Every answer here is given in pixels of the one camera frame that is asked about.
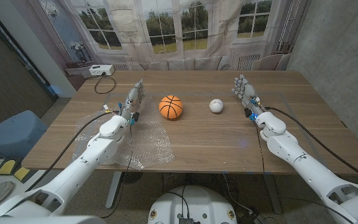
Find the white table leg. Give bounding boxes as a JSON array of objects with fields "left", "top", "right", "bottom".
[{"left": 105, "top": 171, "right": 122, "bottom": 209}]

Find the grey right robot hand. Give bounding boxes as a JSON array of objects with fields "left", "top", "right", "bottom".
[{"left": 231, "top": 73, "right": 266, "bottom": 121}]

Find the blue upholstered chair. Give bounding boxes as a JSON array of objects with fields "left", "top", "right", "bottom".
[{"left": 0, "top": 110, "right": 48, "bottom": 159}]

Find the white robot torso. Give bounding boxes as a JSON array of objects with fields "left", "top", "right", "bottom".
[{"left": 147, "top": 185, "right": 238, "bottom": 224}]

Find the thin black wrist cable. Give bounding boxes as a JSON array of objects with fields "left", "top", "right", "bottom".
[
  {"left": 99, "top": 123, "right": 135, "bottom": 218},
  {"left": 252, "top": 119, "right": 265, "bottom": 175}
]

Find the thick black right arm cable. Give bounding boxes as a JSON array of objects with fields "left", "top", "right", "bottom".
[{"left": 264, "top": 106, "right": 358, "bottom": 186}]

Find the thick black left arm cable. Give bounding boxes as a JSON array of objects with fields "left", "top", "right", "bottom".
[{"left": 25, "top": 110, "right": 119, "bottom": 192}]

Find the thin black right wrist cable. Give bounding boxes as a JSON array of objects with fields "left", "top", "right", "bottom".
[{"left": 252, "top": 119, "right": 265, "bottom": 175}]

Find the yellow black floor pad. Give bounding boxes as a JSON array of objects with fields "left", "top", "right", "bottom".
[
  {"left": 12, "top": 166, "right": 32, "bottom": 183},
  {"left": 0, "top": 158, "right": 17, "bottom": 176}
]

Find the black power adapter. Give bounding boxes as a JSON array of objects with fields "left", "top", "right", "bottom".
[{"left": 239, "top": 211, "right": 265, "bottom": 224}]

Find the white baseball red stitching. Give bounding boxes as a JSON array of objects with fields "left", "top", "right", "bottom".
[{"left": 209, "top": 98, "right": 224, "bottom": 114}]

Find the printed window scene backdrop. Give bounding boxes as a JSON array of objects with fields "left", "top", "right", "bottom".
[{"left": 37, "top": 0, "right": 310, "bottom": 72}]

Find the white power strip box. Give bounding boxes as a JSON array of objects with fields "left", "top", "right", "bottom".
[{"left": 89, "top": 64, "right": 115, "bottom": 77}]

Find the thin black left wrist cable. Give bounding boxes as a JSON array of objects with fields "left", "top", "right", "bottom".
[{"left": 99, "top": 123, "right": 135, "bottom": 218}]

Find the black power strip cable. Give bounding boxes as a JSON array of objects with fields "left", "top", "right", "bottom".
[{"left": 93, "top": 73, "right": 117, "bottom": 95}]

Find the grey table leg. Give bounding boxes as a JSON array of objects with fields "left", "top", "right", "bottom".
[{"left": 262, "top": 174, "right": 283, "bottom": 215}]

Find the small orange basketball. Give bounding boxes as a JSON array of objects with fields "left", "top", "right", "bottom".
[{"left": 158, "top": 95, "right": 184, "bottom": 120}]

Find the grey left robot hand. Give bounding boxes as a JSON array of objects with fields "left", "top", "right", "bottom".
[{"left": 118, "top": 79, "right": 145, "bottom": 124}]

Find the clear bubble wrap sheet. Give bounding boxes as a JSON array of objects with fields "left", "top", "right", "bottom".
[{"left": 72, "top": 95, "right": 176, "bottom": 170}]

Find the black round fan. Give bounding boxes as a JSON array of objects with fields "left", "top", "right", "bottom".
[{"left": 121, "top": 171, "right": 144, "bottom": 185}]

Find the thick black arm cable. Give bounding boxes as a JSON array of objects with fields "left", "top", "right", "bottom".
[
  {"left": 264, "top": 106, "right": 358, "bottom": 186},
  {"left": 25, "top": 110, "right": 119, "bottom": 192}
]

